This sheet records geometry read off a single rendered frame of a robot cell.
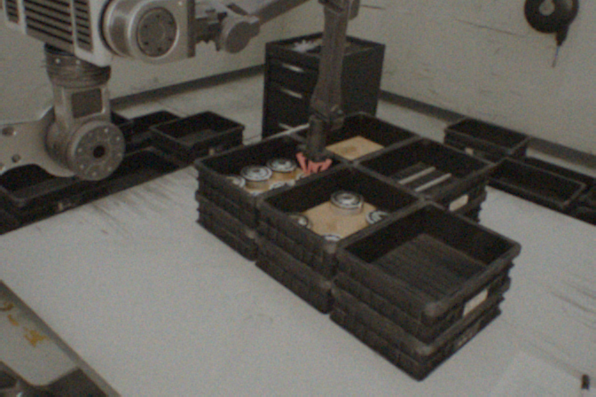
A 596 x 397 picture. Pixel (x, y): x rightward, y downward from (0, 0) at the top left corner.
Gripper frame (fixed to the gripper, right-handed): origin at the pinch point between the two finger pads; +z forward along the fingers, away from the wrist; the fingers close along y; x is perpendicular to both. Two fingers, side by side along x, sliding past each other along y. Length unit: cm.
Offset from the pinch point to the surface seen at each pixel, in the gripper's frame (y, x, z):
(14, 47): 297, 17, 18
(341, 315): -44, 24, 17
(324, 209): -12.1, 4.4, 5.5
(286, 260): -24.2, 27.7, 10.1
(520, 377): -81, 0, 20
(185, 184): 46, 20, 18
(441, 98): 168, -292, 48
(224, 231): 4.2, 29.2, 14.7
